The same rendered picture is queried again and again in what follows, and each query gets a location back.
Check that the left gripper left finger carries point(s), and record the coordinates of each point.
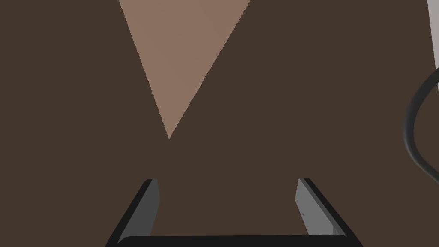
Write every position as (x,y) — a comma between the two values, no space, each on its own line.
(142,214)

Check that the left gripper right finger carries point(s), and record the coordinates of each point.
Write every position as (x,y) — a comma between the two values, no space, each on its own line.
(317,214)

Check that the dark brown door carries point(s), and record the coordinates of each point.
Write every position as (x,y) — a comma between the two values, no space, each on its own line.
(274,103)

